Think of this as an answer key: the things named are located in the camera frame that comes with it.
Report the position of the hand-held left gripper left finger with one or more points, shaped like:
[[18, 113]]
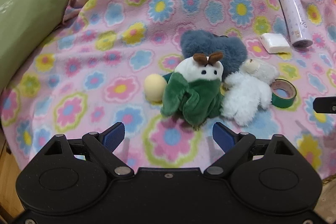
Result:
[[114, 134]]

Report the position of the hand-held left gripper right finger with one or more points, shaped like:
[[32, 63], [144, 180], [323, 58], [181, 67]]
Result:
[[221, 134]]

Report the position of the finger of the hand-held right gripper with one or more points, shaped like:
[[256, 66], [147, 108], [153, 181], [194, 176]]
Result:
[[325, 105]]

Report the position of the white plush bear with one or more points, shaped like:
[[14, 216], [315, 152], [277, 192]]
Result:
[[249, 92]]

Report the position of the green and white plush toy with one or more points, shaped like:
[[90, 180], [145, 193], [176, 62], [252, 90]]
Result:
[[193, 92]]

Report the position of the cream egg-shaped squishy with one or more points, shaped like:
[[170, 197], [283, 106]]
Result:
[[154, 87]]

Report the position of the white tissue packet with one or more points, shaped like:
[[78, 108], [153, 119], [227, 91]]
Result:
[[275, 43]]

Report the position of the green tape roll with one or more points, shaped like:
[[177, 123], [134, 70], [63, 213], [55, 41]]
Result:
[[284, 94]]

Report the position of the pink flowered fleece blanket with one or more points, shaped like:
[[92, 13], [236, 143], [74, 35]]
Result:
[[110, 56]]

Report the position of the blue-grey furry plush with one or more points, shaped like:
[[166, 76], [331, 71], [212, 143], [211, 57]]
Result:
[[207, 43]]

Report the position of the lilac spray bottle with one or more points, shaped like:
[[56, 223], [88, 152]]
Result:
[[294, 16]]

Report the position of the green pillow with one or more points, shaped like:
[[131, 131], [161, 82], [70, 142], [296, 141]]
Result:
[[23, 27]]

